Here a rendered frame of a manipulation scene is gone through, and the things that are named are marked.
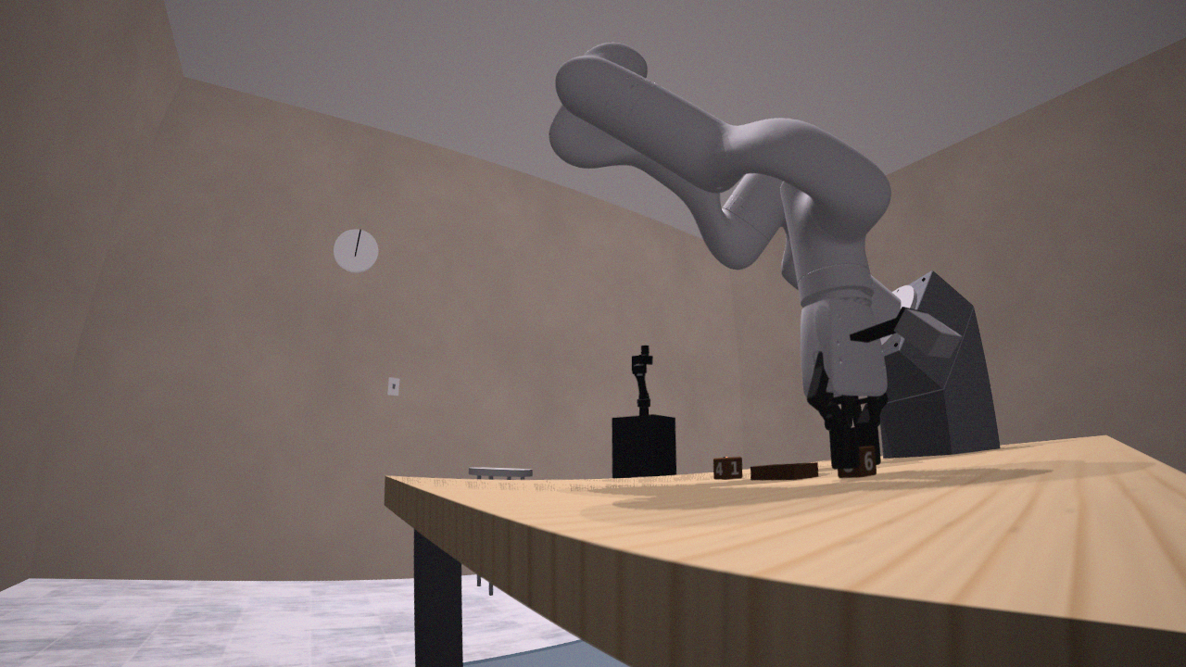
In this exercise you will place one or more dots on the brown number cube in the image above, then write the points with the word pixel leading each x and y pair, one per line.
pixel 727 468
pixel 867 466

